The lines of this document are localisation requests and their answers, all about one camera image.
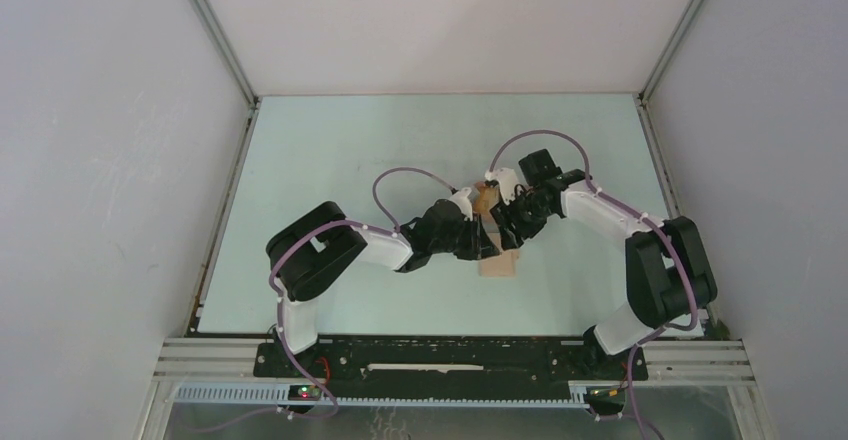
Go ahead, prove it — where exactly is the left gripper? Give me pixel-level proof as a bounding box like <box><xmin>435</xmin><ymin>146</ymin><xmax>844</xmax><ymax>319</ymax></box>
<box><xmin>429</xmin><ymin>214</ymin><xmax>499</xmax><ymax>261</ymax></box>

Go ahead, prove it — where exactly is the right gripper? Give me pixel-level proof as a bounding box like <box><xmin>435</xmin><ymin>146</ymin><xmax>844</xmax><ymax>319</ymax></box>
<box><xmin>488</xmin><ymin>187</ymin><xmax>553</xmax><ymax>251</ymax></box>

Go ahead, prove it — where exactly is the beige leather card holder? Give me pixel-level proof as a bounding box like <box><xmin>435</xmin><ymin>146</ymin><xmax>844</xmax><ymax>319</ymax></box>
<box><xmin>478</xmin><ymin>223</ymin><xmax>521</xmax><ymax>278</ymax></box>

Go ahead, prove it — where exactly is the gold credit card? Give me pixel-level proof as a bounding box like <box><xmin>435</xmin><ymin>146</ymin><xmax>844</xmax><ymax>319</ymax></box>
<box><xmin>473</xmin><ymin>185</ymin><xmax>499</xmax><ymax>217</ymax></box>

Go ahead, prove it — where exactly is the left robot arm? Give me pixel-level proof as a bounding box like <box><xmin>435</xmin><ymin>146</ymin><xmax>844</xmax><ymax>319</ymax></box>
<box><xmin>266</xmin><ymin>199</ymin><xmax>500</xmax><ymax>377</ymax></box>

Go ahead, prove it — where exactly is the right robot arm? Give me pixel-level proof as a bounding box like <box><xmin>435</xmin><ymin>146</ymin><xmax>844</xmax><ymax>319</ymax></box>
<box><xmin>485</xmin><ymin>149</ymin><xmax>718</xmax><ymax>378</ymax></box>

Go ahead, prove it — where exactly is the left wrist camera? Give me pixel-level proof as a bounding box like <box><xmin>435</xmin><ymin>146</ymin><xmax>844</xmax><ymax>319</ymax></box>
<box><xmin>449</xmin><ymin>187</ymin><xmax>474</xmax><ymax>221</ymax></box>

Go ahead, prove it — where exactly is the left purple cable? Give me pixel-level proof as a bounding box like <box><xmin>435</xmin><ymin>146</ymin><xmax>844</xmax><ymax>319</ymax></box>
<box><xmin>268</xmin><ymin>167</ymin><xmax>458</xmax><ymax>418</ymax></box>

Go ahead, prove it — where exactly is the purple cable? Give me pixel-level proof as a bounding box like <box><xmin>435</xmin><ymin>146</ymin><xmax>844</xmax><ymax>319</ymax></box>
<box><xmin>486</xmin><ymin>130</ymin><xmax>700</xmax><ymax>440</ymax></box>
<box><xmin>268</xmin><ymin>167</ymin><xmax>458</xmax><ymax>418</ymax></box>

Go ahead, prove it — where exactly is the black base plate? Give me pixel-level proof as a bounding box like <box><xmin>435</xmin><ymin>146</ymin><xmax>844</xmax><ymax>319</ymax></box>
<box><xmin>253</xmin><ymin>335</ymin><xmax>648</xmax><ymax>402</ymax></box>

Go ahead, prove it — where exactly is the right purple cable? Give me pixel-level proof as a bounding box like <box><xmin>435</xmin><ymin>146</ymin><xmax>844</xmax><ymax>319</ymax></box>
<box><xmin>486</xmin><ymin>130</ymin><xmax>700</xmax><ymax>440</ymax></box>

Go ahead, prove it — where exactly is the aluminium frame rail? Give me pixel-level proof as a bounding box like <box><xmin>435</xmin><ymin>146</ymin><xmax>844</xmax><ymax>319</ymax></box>
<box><xmin>154</xmin><ymin>336</ymin><xmax>754</xmax><ymax>408</ymax></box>

